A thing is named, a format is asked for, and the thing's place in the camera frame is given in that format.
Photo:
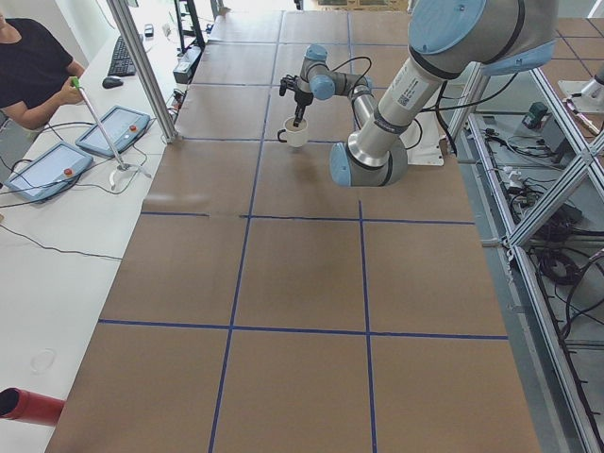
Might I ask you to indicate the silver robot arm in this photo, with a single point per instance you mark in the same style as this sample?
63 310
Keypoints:
506 37

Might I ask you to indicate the purple stick green tip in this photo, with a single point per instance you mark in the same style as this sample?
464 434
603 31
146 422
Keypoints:
121 165

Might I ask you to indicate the red cylinder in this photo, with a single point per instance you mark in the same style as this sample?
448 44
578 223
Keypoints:
29 407

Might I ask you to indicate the brown paper table cover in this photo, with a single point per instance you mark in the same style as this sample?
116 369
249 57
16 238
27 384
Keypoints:
260 307

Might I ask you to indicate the far teach pendant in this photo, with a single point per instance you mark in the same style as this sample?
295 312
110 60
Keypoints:
123 125

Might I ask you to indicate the teach pendant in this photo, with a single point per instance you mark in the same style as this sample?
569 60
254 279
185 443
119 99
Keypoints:
49 174
123 125

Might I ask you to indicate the aluminium frame post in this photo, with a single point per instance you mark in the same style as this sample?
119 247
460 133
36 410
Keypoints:
123 19

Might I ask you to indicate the person's hand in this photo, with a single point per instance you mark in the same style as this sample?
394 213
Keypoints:
69 95

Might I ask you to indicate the near teach pendant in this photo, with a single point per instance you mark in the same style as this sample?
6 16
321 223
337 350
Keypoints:
49 174

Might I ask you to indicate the black keyboard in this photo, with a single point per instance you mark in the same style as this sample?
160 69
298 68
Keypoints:
121 63

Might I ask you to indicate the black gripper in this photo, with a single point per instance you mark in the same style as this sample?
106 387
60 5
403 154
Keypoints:
301 98

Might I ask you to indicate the aluminium side frame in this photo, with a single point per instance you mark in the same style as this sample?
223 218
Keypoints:
535 142

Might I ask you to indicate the white smiley mug black handle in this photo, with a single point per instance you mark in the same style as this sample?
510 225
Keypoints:
294 133

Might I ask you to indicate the person in black shirt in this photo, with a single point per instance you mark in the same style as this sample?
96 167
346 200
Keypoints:
34 67

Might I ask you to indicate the black computer mouse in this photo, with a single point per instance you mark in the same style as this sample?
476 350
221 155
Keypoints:
111 82

